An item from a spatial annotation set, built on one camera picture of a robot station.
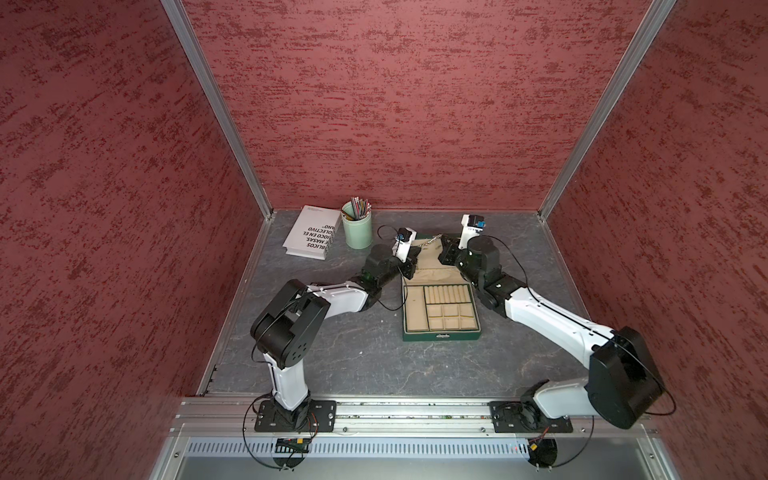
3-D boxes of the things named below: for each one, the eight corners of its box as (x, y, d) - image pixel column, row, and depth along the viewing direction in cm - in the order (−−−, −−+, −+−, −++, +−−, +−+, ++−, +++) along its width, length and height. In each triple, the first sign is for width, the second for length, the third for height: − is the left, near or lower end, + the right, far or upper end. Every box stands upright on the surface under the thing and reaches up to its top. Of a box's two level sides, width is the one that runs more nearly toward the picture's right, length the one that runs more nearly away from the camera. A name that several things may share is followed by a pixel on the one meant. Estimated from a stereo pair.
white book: (285, 254, 109) (282, 247, 105) (306, 212, 123) (303, 204, 119) (325, 259, 107) (323, 252, 104) (341, 216, 121) (340, 208, 118)
